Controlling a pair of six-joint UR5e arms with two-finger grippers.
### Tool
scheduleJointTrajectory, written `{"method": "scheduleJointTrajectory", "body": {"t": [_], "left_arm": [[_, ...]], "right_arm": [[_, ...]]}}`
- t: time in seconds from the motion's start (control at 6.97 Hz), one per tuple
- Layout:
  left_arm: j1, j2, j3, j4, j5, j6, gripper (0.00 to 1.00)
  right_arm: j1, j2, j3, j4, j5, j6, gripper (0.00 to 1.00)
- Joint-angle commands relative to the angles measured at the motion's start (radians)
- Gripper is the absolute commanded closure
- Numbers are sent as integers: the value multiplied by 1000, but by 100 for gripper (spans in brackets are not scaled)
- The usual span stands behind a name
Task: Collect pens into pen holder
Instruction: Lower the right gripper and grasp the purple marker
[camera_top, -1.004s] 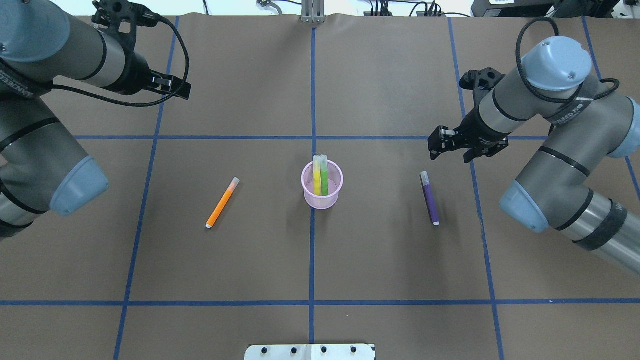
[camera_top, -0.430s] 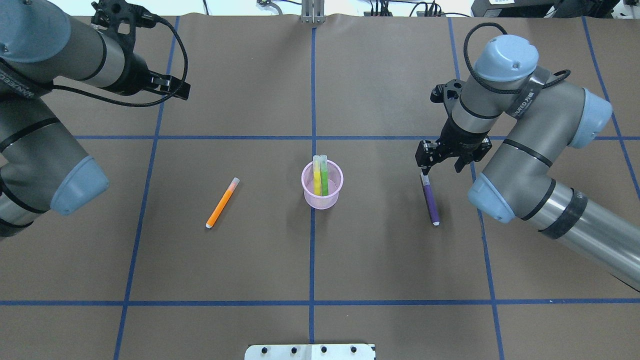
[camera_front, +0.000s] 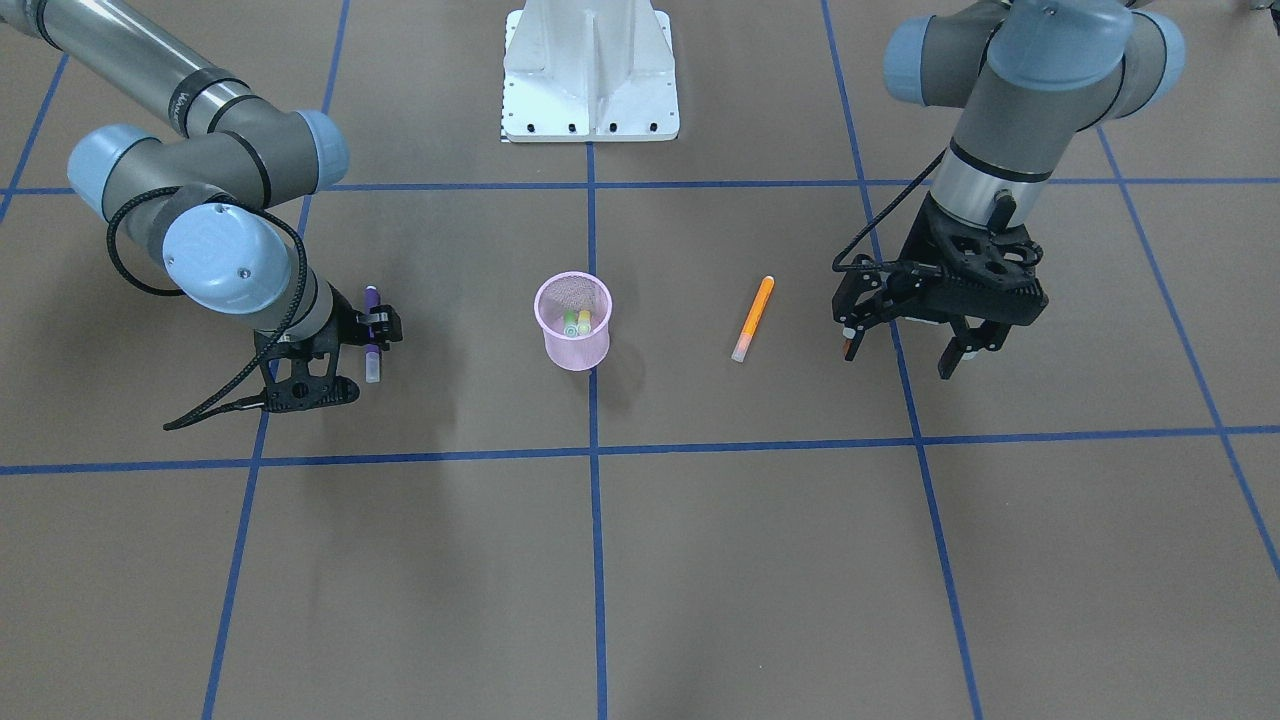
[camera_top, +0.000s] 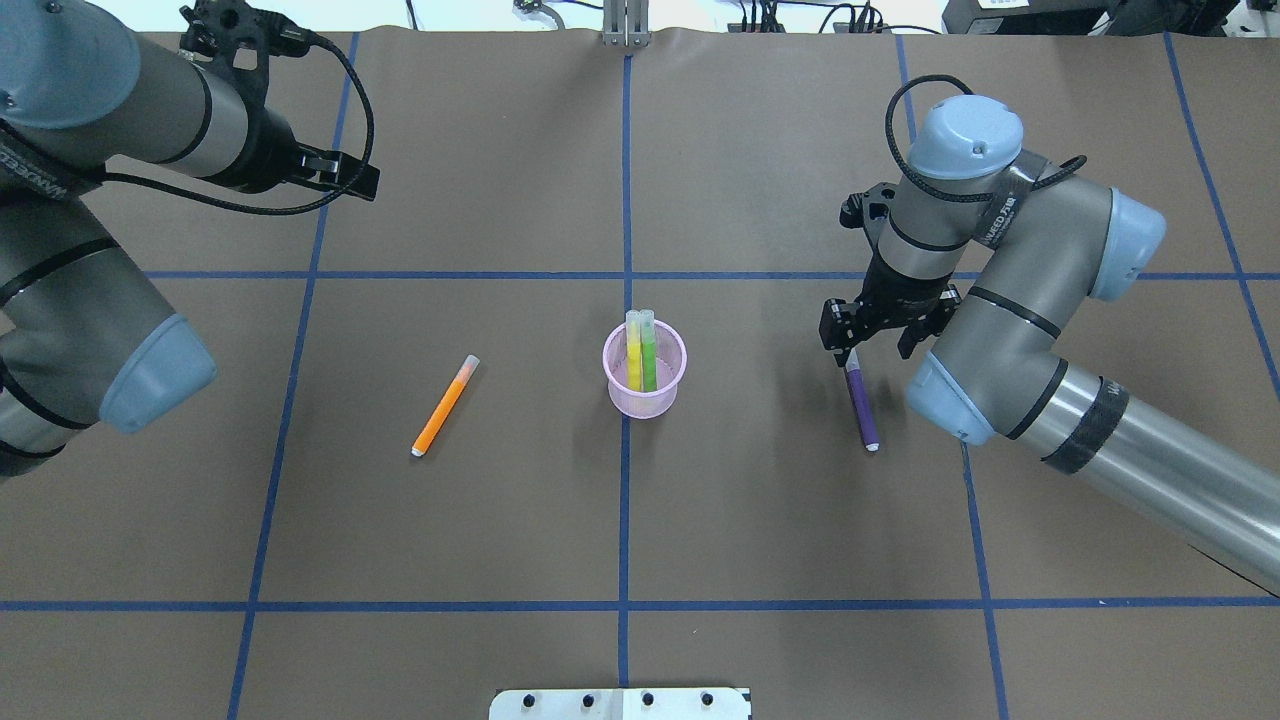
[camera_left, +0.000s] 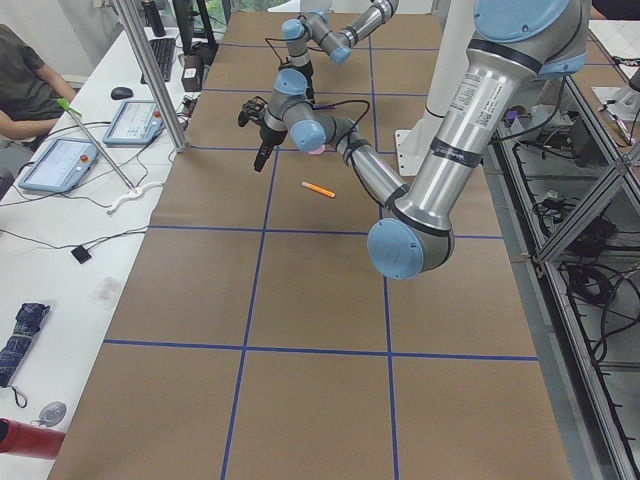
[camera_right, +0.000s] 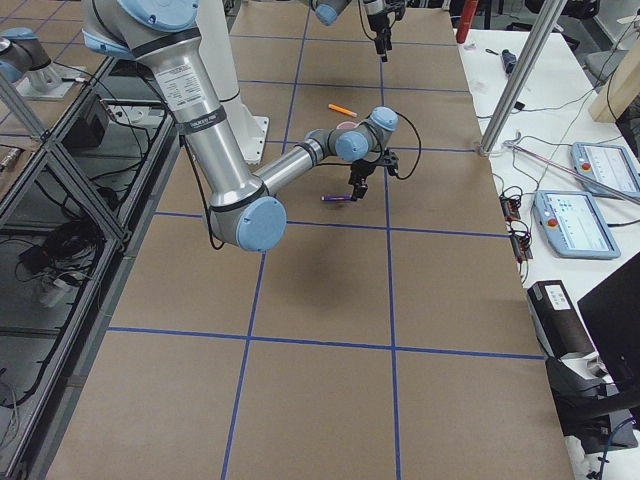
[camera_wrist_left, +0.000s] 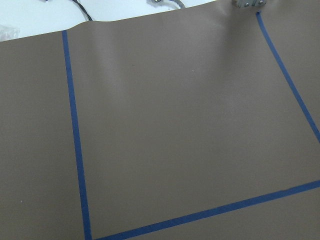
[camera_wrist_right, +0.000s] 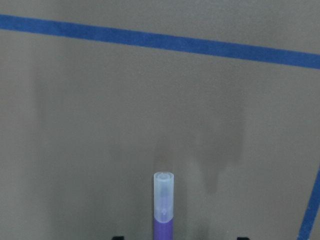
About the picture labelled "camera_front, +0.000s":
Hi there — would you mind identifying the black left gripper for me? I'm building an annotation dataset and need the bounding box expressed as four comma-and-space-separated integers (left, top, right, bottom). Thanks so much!
833, 258, 1050, 380

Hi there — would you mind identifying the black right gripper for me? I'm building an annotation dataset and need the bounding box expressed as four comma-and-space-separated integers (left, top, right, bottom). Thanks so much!
335, 304, 403, 348

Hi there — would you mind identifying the purple highlighter pen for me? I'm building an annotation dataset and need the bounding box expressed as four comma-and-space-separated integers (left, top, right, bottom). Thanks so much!
364, 284, 381, 384

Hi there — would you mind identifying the orange highlighter pen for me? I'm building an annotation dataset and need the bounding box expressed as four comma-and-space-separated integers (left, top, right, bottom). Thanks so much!
730, 275, 776, 363

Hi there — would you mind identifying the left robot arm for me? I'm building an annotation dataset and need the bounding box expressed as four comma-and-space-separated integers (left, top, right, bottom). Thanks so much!
831, 1, 1188, 379

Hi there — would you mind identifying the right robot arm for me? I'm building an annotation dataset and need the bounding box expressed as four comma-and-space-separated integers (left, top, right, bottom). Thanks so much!
3, 1, 403, 357

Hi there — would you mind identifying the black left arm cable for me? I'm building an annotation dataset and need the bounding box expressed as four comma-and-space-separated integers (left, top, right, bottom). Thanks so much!
832, 149, 948, 275

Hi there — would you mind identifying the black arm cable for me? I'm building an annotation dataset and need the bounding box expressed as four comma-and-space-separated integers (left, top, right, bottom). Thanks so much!
105, 186, 311, 432
832, 149, 948, 275

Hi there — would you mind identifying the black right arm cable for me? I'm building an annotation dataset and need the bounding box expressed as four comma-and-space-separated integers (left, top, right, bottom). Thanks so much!
105, 186, 311, 432

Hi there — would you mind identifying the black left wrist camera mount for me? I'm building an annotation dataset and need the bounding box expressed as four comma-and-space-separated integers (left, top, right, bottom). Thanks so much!
899, 190, 1043, 291

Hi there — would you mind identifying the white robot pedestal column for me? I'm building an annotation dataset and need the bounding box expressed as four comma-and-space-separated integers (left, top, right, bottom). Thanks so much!
500, 1, 681, 143

